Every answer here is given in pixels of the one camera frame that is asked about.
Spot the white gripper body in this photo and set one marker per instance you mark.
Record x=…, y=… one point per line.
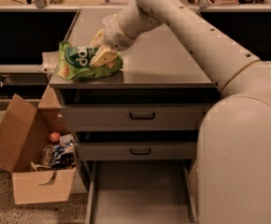
x=117, y=37

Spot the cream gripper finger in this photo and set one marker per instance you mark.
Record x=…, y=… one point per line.
x=98, y=39
x=105, y=54

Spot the green rice chip bag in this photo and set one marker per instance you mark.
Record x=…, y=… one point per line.
x=74, y=63

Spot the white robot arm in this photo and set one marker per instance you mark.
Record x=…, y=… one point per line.
x=234, y=142

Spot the top grey drawer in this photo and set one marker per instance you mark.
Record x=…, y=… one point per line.
x=116, y=118

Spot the grey drawer cabinet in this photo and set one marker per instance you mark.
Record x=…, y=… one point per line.
x=156, y=70

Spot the middle grey drawer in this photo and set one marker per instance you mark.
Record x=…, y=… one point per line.
x=131, y=151

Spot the bottom grey open drawer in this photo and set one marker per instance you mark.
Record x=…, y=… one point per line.
x=140, y=192

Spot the red apple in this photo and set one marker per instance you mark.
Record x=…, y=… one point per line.
x=55, y=137

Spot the blue snack packet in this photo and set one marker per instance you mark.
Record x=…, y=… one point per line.
x=57, y=154

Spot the clear plastic bottle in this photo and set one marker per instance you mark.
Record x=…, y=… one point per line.
x=47, y=154

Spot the brown cardboard box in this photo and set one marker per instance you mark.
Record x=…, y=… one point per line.
x=23, y=136

